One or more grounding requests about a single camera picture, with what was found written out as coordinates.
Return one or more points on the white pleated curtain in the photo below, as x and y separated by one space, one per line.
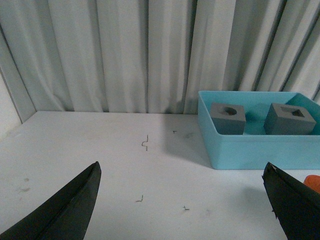
154 56

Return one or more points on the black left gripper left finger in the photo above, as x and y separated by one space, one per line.
64 216

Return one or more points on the gray cube with rectangular hole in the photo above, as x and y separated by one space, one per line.
284 119

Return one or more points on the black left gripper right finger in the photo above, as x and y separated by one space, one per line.
295 205

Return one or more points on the gray cube with round hole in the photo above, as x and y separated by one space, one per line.
228 119

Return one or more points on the orange cylinder part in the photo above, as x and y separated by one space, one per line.
313 182

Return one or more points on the light blue plastic box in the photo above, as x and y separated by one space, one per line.
254 148

